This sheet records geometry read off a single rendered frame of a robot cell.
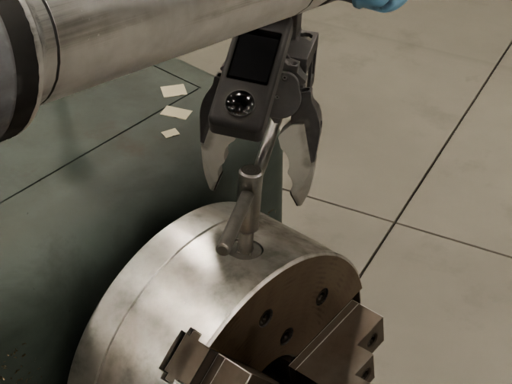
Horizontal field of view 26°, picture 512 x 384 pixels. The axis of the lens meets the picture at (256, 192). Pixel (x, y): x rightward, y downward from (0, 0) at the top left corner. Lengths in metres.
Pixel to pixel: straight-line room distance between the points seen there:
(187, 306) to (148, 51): 0.44
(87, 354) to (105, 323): 0.03
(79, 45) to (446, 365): 2.19
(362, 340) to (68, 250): 0.31
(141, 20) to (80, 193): 0.52
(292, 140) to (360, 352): 0.24
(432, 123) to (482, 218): 0.48
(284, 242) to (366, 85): 2.62
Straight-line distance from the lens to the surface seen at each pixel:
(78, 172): 1.11
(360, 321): 1.14
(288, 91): 0.97
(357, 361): 1.11
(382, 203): 3.13
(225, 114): 0.90
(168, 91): 1.22
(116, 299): 1.03
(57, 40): 0.54
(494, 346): 2.75
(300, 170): 1.01
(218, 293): 0.99
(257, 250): 1.03
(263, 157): 1.04
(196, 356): 0.98
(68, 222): 1.06
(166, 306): 1.00
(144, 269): 1.03
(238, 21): 0.65
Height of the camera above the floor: 1.90
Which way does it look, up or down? 37 degrees down
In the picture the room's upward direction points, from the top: straight up
